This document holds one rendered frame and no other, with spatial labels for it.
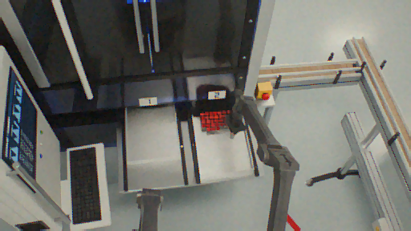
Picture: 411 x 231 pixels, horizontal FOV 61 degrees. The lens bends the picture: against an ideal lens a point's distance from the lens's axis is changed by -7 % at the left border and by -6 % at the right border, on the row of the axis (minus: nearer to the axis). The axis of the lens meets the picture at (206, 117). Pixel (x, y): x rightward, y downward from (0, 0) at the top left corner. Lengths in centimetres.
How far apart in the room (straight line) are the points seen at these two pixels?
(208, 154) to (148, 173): 30
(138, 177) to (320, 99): 195
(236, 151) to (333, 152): 133
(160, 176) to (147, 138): 22
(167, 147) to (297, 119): 151
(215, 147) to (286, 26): 217
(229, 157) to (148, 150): 40
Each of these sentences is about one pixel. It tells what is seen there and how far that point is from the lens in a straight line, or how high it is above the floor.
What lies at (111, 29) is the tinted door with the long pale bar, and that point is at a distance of 149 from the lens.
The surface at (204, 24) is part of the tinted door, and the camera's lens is 150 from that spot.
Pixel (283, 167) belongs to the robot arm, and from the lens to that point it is 121.
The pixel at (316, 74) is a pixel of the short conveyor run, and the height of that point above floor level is 94.
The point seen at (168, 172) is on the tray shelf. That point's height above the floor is 88.
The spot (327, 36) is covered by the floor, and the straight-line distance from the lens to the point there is 384.
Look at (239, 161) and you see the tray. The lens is 184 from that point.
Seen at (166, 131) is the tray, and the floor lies 88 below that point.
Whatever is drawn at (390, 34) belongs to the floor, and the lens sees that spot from 418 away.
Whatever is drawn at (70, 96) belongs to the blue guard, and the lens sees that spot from 182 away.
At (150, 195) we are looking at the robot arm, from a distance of 122.
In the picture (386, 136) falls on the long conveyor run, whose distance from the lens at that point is 216.
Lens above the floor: 252
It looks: 57 degrees down
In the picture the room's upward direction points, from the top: 4 degrees clockwise
